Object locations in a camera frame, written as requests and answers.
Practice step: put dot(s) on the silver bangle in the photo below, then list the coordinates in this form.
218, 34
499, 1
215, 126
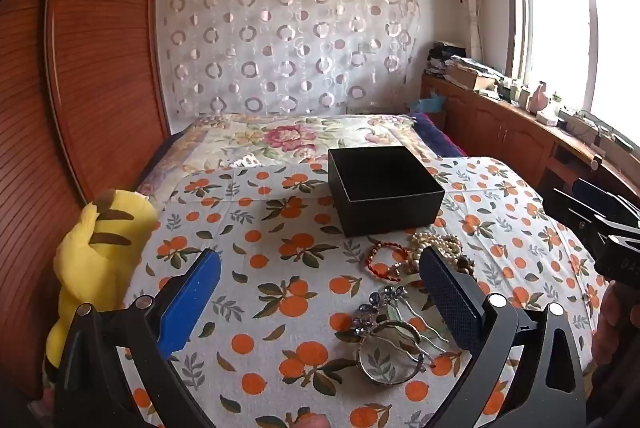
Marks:
367, 370

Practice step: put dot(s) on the circle patterned sheer curtain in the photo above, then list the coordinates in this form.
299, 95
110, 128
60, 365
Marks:
290, 38

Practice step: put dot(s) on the pink figurine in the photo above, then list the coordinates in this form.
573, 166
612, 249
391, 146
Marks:
539, 97

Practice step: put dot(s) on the person's right hand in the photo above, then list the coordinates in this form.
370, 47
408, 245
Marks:
612, 323

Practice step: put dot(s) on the window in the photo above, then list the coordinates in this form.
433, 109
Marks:
575, 23

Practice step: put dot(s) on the yellow plush toy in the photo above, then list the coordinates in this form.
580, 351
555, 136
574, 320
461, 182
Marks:
95, 253

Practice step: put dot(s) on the silver flower hair pin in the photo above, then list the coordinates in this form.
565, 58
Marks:
380, 303

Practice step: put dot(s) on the orange print bedsheet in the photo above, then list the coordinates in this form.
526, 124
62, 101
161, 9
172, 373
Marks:
280, 268

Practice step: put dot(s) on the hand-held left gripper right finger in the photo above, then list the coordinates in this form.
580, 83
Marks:
450, 303

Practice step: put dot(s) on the black square box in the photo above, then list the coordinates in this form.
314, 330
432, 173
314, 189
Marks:
385, 188

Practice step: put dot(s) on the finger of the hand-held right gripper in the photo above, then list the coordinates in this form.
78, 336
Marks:
607, 203
575, 213

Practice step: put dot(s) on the teal cloth item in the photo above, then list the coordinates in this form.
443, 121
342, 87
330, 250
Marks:
431, 103

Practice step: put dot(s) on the stack of papers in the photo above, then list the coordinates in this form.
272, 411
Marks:
465, 68

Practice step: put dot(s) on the wooden cabinet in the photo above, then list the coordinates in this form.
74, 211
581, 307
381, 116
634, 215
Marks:
500, 128

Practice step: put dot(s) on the floral quilt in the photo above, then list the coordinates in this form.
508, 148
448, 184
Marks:
280, 140

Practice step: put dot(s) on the dark blue blanket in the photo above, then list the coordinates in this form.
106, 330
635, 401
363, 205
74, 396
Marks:
440, 135

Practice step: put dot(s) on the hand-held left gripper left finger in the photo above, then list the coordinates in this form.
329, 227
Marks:
190, 303

